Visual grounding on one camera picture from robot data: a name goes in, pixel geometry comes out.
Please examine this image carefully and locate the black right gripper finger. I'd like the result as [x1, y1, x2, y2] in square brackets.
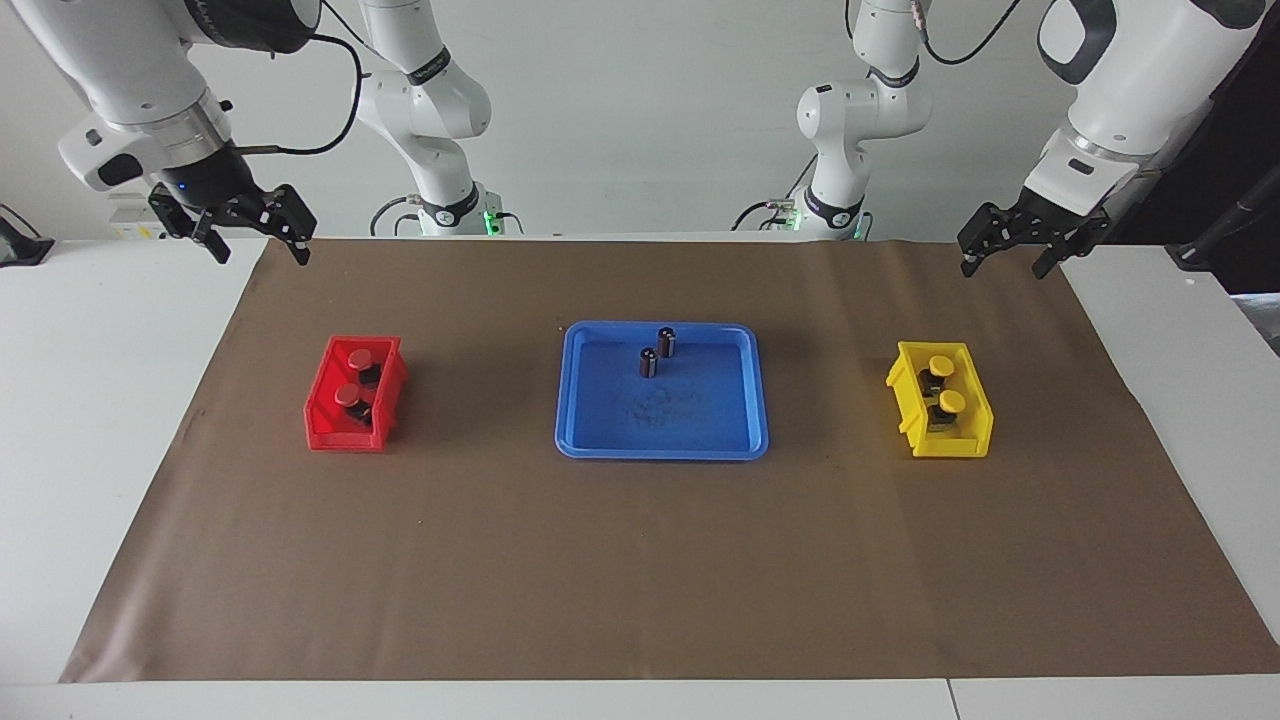
[266, 184, 317, 265]
[150, 186, 231, 264]

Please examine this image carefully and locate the black stand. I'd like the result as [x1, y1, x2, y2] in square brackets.
[1165, 165, 1280, 296]

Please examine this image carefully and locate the black right base cable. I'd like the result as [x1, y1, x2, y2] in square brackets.
[370, 195, 421, 238]

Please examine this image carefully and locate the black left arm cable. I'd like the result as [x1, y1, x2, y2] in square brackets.
[915, 0, 1023, 66]

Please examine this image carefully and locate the blue plastic tray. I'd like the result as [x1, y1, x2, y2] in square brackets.
[555, 321, 770, 461]

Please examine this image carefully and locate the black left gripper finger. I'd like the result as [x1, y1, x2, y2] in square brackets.
[1032, 222, 1111, 279]
[958, 203, 1011, 278]

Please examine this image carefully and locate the red plastic bin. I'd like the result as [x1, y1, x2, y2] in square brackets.
[303, 335, 409, 453]

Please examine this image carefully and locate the black base cable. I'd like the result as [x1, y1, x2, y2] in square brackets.
[370, 195, 421, 238]
[730, 150, 816, 233]

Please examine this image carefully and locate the black left base cable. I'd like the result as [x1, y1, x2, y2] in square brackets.
[730, 150, 816, 233]

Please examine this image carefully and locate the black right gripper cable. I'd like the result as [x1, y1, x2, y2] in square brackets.
[240, 35, 363, 156]

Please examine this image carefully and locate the brown paper table mat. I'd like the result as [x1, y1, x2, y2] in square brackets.
[58, 237, 1280, 684]

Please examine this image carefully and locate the white wall power strip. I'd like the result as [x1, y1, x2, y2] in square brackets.
[108, 193, 169, 241]

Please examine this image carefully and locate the yellow plastic bin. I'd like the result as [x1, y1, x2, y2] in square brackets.
[885, 341, 995, 459]

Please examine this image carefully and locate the black device at table edge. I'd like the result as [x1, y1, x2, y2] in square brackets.
[0, 205, 56, 268]

